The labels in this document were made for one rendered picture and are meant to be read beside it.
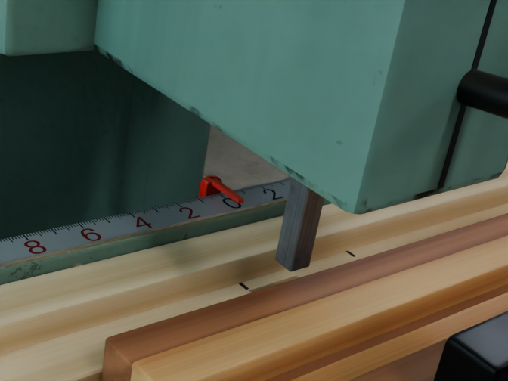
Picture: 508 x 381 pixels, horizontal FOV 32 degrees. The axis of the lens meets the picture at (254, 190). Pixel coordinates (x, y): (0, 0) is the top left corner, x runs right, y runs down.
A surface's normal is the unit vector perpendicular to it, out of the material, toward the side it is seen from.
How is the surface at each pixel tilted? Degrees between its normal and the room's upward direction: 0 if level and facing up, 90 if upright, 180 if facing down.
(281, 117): 90
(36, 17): 90
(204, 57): 90
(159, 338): 0
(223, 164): 0
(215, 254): 0
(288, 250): 90
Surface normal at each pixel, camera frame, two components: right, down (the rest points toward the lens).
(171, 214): 0.16, -0.89
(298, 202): -0.76, 0.17
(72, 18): 0.62, 0.44
